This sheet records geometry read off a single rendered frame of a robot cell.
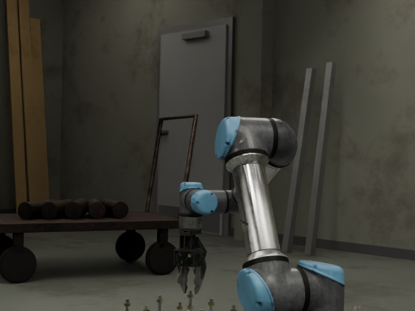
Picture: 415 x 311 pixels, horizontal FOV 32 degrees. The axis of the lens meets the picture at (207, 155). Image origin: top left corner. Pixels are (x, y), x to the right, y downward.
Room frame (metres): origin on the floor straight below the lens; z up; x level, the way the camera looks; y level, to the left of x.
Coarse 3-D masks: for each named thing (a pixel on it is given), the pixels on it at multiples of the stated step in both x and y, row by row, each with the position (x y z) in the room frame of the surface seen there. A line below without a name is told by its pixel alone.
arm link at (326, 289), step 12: (300, 264) 1.76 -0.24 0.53; (312, 264) 1.74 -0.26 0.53; (324, 264) 1.78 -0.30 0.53; (312, 276) 1.73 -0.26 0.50; (324, 276) 1.73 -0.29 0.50; (336, 276) 1.73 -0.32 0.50; (312, 288) 1.71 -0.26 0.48; (324, 288) 1.72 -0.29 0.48; (336, 288) 1.73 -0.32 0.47; (312, 300) 1.71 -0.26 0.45; (324, 300) 1.72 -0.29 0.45; (336, 300) 1.73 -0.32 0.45
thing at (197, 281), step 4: (196, 268) 2.32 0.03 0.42; (200, 268) 2.34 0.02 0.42; (196, 272) 2.32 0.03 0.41; (200, 272) 2.34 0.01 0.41; (196, 276) 2.32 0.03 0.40; (200, 276) 2.34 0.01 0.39; (196, 280) 2.32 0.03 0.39; (200, 280) 2.34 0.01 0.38; (196, 284) 2.31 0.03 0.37; (200, 284) 2.33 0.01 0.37; (196, 288) 2.34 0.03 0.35; (196, 292) 2.34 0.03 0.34
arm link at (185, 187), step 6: (180, 186) 2.32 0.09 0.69; (186, 186) 2.30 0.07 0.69; (192, 186) 2.30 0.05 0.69; (198, 186) 2.31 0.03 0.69; (180, 192) 2.32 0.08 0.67; (186, 192) 2.30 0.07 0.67; (180, 198) 2.32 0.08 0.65; (180, 204) 2.32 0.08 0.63; (180, 210) 2.32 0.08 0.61; (186, 210) 2.30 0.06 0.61; (186, 216) 2.30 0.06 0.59; (192, 216) 2.30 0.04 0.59; (198, 216) 2.31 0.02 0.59
